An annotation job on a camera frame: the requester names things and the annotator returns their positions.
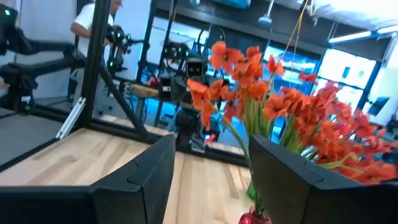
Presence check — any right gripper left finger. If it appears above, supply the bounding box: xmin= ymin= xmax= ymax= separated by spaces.
xmin=0 ymin=134 xmax=177 ymax=224

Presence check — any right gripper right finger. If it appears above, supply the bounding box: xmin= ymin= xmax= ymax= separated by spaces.
xmin=248 ymin=134 xmax=398 ymax=224

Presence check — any red glass vase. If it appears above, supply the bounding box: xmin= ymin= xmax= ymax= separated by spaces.
xmin=238 ymin=207 xmax=273 ymax=224

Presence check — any orange flower bunch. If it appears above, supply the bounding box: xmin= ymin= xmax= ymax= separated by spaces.
xmin=292 ymin=80 xmax=398 ymax=186
xmin=186 ymin=40 xmax=254 ymax=169
xmin=239 ymin=45 xmax=318 ymax=147

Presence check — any green glass vase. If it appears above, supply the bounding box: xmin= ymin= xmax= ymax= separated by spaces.
xmin=246 ymin=181 xmax=258 ymax=201

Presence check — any black background robot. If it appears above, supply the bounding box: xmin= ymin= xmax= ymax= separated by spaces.
xmin=157 ymin=40 xmax=225 ymax=154

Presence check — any person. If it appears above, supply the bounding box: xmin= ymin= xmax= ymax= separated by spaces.
xmin=70 ymin=0 xmax=124 ymax=58

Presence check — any silver metal bracket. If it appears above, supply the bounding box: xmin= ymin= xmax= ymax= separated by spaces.
xmin=55 ymin=96 xmax=87 ymax=140

